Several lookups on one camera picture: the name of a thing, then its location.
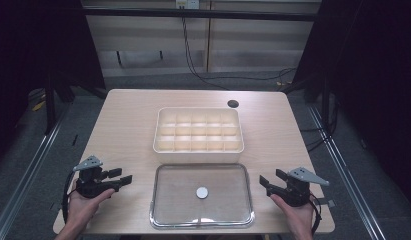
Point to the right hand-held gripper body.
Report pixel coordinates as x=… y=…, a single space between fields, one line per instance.
x=298 y=193

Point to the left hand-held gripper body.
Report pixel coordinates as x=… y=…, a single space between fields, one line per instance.
x=89 y=186

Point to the person's left hand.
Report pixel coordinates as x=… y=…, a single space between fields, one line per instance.
x=81 y=208

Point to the person's right hand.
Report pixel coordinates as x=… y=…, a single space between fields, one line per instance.
x=298 y=216

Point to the small black floor piece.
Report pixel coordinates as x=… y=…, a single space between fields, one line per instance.
x=75 y=140

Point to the transparent plastic box lid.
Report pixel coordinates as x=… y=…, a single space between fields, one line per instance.
x=179 y=200

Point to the white round lid knob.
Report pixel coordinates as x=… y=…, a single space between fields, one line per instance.
x=202 y=192

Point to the white compartment storage box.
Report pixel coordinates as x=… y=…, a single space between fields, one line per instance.
x=198 y=135

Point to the black metal stand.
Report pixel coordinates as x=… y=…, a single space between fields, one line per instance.
x=49 y=103
x=325 y=103

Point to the black round table grommet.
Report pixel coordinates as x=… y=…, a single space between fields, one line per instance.
x=233 y=103

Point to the yellow floor object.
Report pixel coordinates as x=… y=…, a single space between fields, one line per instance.
x=38 y=106

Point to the black curtain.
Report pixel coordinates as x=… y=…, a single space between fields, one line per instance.
x=376 y=83
x=33 y=50

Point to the aluminium floor rail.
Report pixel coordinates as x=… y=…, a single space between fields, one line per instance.
x=26 y=176
x=343 y=173

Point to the black horizontal frame bar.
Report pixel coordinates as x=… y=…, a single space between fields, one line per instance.
x=159 y=13

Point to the white wall outlet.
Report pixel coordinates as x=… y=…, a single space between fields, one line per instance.
x=187 y=3

